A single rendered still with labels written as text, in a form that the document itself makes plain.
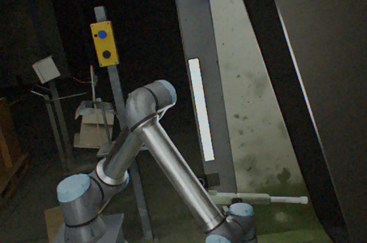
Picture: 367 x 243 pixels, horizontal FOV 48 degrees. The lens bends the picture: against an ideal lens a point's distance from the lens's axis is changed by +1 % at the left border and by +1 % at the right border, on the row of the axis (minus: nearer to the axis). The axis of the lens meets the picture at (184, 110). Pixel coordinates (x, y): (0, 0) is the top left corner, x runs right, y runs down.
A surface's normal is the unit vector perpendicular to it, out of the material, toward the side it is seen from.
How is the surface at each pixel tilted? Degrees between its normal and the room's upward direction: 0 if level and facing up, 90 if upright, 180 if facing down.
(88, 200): 90
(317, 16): 90
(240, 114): 90
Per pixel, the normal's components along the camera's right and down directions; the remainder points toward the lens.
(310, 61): 0.03, 0.26
